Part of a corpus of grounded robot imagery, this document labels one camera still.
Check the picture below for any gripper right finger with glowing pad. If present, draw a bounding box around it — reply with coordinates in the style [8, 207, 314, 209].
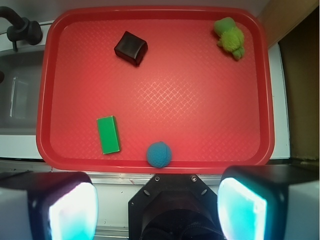
[217, 164, 320, 240]

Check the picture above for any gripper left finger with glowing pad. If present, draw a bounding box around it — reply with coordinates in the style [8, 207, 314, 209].
[0, 171, 98, 240]

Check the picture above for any blue textured ball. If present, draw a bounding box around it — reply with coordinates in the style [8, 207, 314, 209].
[146, 141, 172, 169]

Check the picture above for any green rectangular block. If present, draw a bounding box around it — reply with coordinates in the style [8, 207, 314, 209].
[97, 115, 121, 155]

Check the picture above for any grey metal sink basin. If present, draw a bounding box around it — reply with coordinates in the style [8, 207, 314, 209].
[0, 49, 44, 135]

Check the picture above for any red plastic tray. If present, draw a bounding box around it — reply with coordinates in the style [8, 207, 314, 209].
[36, 6, 275, 174]

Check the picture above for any green plush toy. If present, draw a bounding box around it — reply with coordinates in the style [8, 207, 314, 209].
[213, 17, 245, 61]

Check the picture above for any black sink faucet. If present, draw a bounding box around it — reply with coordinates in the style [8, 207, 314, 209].
[0, 6, 43, 52]

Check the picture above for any dark brown block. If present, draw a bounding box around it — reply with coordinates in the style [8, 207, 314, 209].
[114, 31, 148, 67]

